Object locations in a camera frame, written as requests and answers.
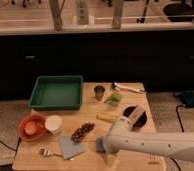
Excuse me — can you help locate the blue sponge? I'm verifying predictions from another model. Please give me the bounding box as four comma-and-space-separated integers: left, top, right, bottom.
96, 138, 105, 152

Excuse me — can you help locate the orange bowl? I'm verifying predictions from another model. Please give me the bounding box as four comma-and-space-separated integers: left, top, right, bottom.
18, 115, 46, 142

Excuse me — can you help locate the dark blue power box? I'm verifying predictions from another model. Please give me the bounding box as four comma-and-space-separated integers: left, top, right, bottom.
176, 91, 194, 108

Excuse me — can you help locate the beige block in bowl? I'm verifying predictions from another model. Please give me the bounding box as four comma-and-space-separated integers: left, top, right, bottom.
126, 105, 147, 128

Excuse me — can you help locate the black bowl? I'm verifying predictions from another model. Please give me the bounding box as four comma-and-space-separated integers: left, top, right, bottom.
122, 105, 148, 130

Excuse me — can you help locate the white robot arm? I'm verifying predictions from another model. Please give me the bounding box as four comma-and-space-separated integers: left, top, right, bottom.
102, 116, 194, 162

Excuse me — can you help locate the black cable left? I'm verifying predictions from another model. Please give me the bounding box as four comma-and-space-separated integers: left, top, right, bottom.
0, 129, 22, 155

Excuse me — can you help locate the black cable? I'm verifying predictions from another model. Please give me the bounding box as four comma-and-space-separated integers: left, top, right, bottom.
169, 103, 188, 171
0, 129, 22, 155

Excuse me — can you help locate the bunch of dark grapes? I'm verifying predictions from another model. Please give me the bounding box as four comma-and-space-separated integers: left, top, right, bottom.
71, 123, 95, 144

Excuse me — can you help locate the small metal cup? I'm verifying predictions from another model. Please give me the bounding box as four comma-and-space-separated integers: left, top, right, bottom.
94, 85, 105, 101

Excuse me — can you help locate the white cup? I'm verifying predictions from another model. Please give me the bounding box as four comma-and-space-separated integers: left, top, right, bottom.
45, 115, 62, 134

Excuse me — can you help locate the green plastic tray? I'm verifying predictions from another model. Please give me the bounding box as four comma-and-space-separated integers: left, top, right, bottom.
29, 75, 83, 111

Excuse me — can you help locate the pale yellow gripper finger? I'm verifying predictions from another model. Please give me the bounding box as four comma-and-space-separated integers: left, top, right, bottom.
105, 153, 117, 166

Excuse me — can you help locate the black cable right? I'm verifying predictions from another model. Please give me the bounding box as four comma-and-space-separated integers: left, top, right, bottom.
169, 103, 188, 171

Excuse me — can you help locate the yellow banana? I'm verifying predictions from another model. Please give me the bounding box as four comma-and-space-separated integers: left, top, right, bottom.
96, 114, 118, 123

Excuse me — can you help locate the orange fruit in bowl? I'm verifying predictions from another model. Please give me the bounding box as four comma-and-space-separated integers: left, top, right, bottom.
24, 121, 38, 136

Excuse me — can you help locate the blue-grey cloth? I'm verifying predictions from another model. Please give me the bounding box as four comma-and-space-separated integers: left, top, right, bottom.
59, 136, 86, 160

